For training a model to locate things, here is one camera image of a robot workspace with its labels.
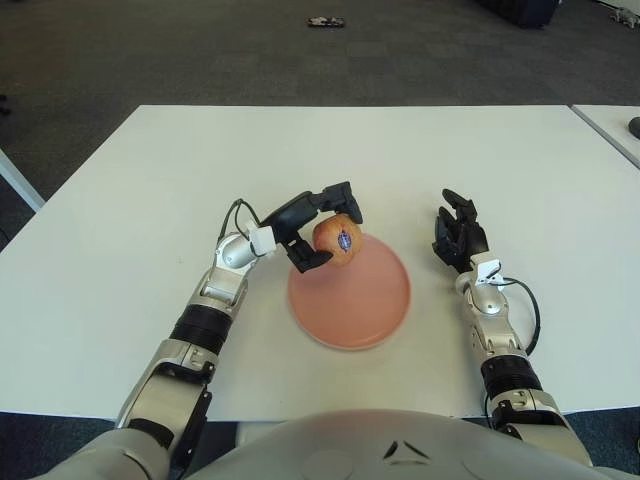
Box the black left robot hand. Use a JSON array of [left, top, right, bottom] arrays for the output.
[[248, 180, 365, 275]]

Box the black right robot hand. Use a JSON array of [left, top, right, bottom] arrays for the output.
[[432, 188, 504, 287]]

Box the red yellow apple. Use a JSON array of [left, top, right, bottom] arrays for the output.
[[312, 214, 362, 269]]

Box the pink round plate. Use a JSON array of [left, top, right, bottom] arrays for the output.
[[287, 234, 412, 351]]

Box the white neighbouring table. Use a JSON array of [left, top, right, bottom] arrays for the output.
[[571, 103, 640, 170]]

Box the dark furniture piece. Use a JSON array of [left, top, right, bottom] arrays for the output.
[[474, 0, 559, 29]]

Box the silver robot torso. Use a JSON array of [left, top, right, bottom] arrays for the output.
[[184, 408, 601, 480]]

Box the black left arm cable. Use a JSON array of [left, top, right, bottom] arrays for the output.
[[218, 198, 264, 241]]

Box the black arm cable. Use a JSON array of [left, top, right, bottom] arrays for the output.
[[499, 277, 542, 357], [218, 198, 264, 241]]

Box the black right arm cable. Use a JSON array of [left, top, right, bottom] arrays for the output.
[[499, 277, 542, 357]]

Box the white table frame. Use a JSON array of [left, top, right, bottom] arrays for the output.
[[0, 148, 46, 214]]

